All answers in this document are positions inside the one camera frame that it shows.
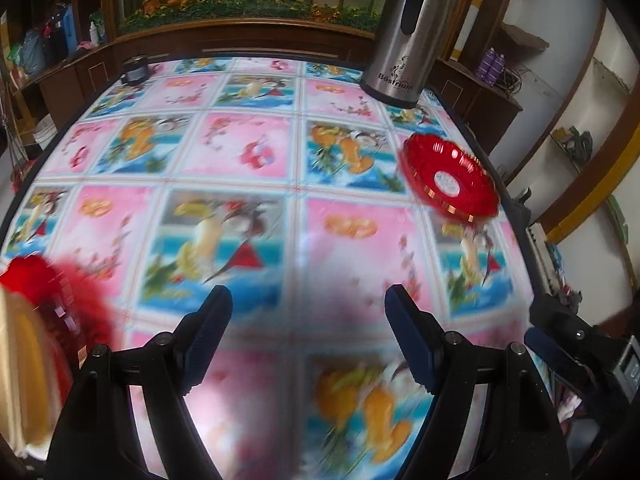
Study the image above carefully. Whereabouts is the wooden cabinet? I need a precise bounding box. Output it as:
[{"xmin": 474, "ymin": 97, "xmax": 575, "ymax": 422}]
[{"xmin": 0, "ymin": 0, "xmax": 523, "ymax": 146}]

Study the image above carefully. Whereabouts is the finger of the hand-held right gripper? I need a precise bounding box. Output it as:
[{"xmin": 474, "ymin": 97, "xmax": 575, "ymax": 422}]
[
  {"xmin": 525, "ymin": 329, "xmax": 601, "ymax": 396},
  {"xmin": 530, "ymin": 294, "xmax": 621, "ymax": 361}
]

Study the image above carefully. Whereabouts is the white bucket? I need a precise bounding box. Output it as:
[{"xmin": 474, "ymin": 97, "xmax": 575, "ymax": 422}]
[{"xmin": 34, "ymin": 115, "xmax": 61, "ymax": 146}]

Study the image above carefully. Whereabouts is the cream disposable bowl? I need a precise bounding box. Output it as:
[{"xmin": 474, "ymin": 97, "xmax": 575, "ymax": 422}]
[{"xmin": 0, "ymin": 290, "xmax": 56, "ymax": 458}]

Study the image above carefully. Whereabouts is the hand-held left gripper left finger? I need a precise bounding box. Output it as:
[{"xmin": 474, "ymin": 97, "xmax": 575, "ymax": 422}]
[{"xmin": 46, "ymin": 285, "xmax": 234, "ymax": 480}]

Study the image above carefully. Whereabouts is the grey-blue bag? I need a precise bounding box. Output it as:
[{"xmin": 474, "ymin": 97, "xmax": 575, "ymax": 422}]
[{"xmin": 17, "ymin": 27, "xmax": 48, "ymax": 78}]

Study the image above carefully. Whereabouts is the printed fruit tablecloth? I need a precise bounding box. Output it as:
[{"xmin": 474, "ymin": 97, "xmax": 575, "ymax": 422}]
[{"xmin": 0, "ymin": 55, "xmax": 538, "ymax": 480}]

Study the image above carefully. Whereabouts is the red scalloped plastic plate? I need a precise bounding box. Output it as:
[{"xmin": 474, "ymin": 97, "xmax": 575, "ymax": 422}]
[{"xmin": 402, "ymin": 132, "xmax": 501, "ymax": 221}]

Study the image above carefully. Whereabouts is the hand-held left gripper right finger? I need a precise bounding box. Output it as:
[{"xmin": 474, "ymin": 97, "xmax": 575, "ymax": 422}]
[{"xmin": 384, "ymin": 284, "xmax": 573, "ymax": 480}]

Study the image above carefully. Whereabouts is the small black cup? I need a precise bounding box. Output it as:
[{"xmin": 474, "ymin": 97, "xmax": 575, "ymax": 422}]
[{"xmin": 122, "ymin": 57, "xmax": 151, "ymax": 86}]

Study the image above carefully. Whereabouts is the red and yellow object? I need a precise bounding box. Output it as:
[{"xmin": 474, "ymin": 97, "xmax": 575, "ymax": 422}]
[{"xmin": 0, "ymin": 255, "xmax": 113, "ymax": 376}]

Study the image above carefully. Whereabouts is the stainless steel thermos kettle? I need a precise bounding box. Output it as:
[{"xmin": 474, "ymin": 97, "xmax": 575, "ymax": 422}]
[{"xmin": 360, "ymin": 0, "xmax": 458, "ymax": 108}]

